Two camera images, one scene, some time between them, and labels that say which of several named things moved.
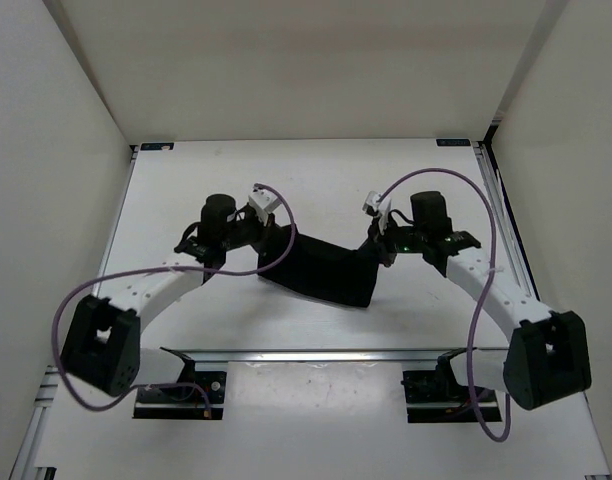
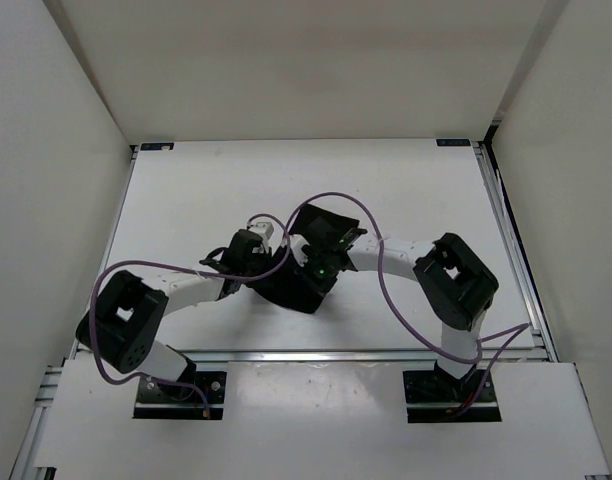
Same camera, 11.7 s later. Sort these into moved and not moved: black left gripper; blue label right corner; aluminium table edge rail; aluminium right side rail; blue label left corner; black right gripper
Moved: black right gripper; black left gripper
Not moved: aluminium right side rail; blue label left corner; blue label right corner; aluminium table edge rail
